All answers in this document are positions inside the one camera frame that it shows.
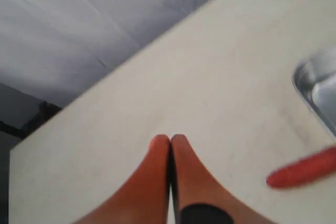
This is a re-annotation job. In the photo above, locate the red toy sausage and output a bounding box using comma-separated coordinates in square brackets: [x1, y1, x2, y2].
[266, 146, 335, 188]

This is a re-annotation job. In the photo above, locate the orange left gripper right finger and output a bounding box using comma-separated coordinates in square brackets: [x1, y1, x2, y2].
[171, 134, 252, 223]

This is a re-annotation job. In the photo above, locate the grey wrinkled backdrop cloth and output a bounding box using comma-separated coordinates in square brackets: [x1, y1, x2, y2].
[1, 0, 208, 106]

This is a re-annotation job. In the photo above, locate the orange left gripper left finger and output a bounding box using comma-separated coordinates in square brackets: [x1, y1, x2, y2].
[76, 134, 170, 223]

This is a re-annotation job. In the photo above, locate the steel two-compartment lunch box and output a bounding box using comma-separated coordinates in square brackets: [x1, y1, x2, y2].
[292, 48, 335, 135]

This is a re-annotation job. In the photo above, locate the dark object at table edge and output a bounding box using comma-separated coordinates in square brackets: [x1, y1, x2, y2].
[1, 101, 62, 140]

